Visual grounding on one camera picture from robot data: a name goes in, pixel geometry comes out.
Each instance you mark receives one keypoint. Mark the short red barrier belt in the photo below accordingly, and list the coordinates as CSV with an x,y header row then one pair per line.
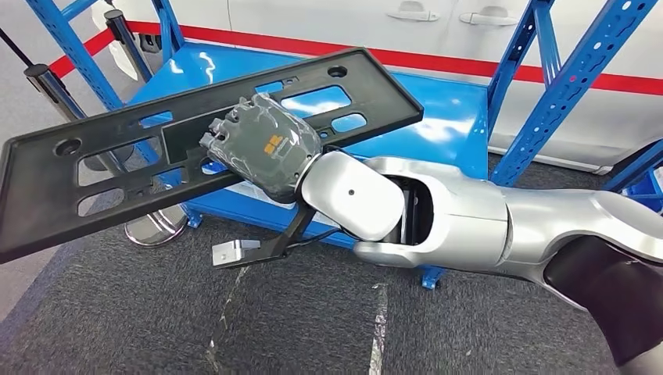
x,y
83,54

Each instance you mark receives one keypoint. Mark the white car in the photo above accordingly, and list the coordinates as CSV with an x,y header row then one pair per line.
x,y
321,15

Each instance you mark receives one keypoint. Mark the black plastic plate frame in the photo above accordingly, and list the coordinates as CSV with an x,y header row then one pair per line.
x,y
31,207

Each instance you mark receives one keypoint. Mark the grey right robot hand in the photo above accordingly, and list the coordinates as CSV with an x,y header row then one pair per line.
x,y
269,147

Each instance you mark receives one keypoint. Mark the chrome stanchion post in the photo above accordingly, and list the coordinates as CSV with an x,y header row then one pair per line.
x,y
52,88
127,41

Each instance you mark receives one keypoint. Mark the black barrier belt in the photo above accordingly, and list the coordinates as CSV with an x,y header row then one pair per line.
x,y
18,47

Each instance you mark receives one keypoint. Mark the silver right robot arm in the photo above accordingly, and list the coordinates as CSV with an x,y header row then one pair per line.
x,y
544,227

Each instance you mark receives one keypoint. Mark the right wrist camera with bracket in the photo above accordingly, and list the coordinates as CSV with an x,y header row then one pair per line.
x,y
233,252

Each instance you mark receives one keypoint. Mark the clear floor tape strip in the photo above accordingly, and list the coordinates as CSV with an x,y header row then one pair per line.
x,y
378,331
222,321

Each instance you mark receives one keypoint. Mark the long red barrier belt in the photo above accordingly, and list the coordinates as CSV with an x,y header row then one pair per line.
x,y
440,63

